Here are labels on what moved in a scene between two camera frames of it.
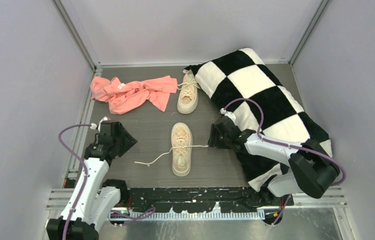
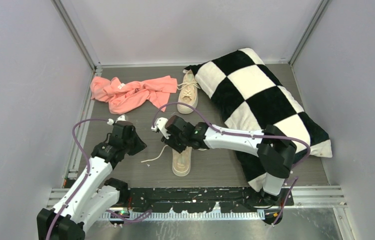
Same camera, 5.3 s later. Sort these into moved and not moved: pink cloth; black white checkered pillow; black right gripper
Moved: black right gripper
Not moved: black white checkered pillow; pink cloth
